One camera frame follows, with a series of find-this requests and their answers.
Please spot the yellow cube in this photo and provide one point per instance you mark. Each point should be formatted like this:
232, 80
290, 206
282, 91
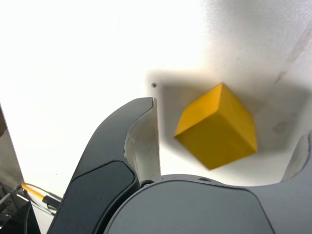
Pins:
219, 131

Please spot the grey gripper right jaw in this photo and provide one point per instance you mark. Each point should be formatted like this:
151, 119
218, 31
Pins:
195, 209

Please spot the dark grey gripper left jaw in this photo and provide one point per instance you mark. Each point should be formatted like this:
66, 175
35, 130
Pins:
102, 158

